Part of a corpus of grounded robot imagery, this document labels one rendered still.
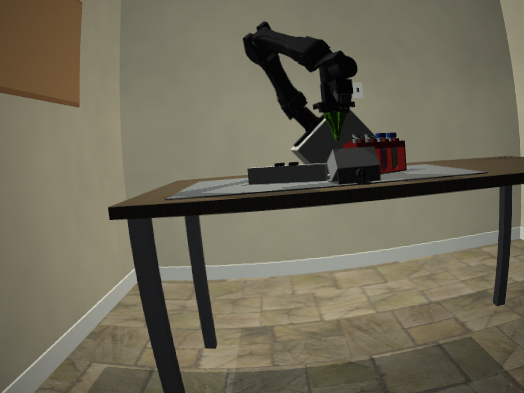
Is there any grey control panel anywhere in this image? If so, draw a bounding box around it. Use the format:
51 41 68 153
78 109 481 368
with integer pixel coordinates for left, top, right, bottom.
327 147 381 184

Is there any red tube rack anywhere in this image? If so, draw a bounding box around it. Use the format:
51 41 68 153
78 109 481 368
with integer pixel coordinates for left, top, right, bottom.
343 138 407 174

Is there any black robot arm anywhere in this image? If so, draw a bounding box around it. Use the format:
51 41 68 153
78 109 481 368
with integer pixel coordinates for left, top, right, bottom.
243 21 357 147

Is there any grey flat mat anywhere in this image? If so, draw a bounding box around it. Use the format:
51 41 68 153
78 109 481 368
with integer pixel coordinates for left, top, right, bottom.
165 164 488 200

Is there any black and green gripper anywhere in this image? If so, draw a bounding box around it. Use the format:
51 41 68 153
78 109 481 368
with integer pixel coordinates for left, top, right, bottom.
313 102 355 140

